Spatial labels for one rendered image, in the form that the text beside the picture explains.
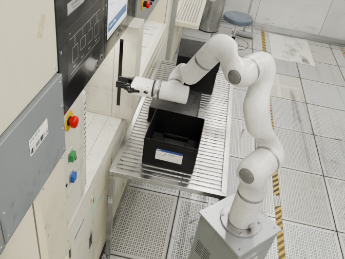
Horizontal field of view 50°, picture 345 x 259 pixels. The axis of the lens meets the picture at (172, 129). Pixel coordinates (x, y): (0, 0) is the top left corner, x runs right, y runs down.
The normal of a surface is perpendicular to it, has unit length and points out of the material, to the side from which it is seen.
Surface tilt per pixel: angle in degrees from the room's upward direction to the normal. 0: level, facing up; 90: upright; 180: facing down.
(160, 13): 90
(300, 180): 0
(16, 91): 90
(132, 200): 0
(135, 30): 90
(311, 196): 0
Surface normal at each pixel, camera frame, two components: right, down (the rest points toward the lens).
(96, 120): 0.14, -0.78
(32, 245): -0.16, 0.58
